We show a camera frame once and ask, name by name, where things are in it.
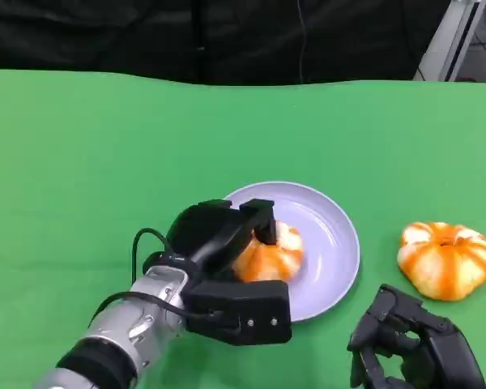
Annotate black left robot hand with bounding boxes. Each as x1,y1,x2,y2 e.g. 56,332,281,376
168,198,276,281

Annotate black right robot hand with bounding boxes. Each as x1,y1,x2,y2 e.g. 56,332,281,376
347,283,486,389

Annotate orange and white bread roll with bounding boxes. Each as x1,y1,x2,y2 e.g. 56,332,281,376
397,220,486,301
231,220,305,284

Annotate lilac plate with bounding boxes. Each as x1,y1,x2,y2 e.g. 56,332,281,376
223,181,361,324

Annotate green table cloth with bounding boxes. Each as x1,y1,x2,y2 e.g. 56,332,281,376
0,67,486,389

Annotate black backdrop curtain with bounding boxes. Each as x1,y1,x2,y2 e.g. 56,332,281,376
0,0,450,86

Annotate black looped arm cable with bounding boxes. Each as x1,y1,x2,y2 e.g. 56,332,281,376
131,228,170,280

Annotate black camera cable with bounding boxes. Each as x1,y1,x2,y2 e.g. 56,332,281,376
87,291,228,321

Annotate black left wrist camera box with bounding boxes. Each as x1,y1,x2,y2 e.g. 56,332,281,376
184,279,292,346

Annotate thin pale hanging cord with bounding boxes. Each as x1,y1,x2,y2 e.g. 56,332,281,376
294,0,307,84

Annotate grey metal frame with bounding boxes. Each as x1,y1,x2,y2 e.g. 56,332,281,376
413,0,486,82

